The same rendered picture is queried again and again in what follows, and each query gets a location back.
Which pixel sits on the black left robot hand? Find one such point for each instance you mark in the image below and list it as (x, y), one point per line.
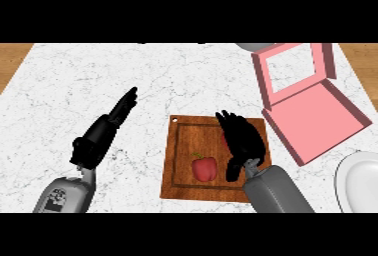
(97, 137)

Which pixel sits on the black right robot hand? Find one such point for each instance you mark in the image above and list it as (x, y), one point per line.
(244, 140)

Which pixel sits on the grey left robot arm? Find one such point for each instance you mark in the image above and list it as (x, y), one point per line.
(67, 195)

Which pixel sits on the brown wooden cutting board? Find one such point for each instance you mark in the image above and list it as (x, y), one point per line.
(197, 156)

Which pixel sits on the pink open cardboard box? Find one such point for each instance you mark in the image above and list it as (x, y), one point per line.
(311, 106)

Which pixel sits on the red bell pepper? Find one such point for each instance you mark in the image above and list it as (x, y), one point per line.
(204, 168)

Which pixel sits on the white plate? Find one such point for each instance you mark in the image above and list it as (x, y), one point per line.
(358, 183)

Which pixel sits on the grey round bowl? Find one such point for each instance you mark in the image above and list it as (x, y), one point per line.
(253, 46)

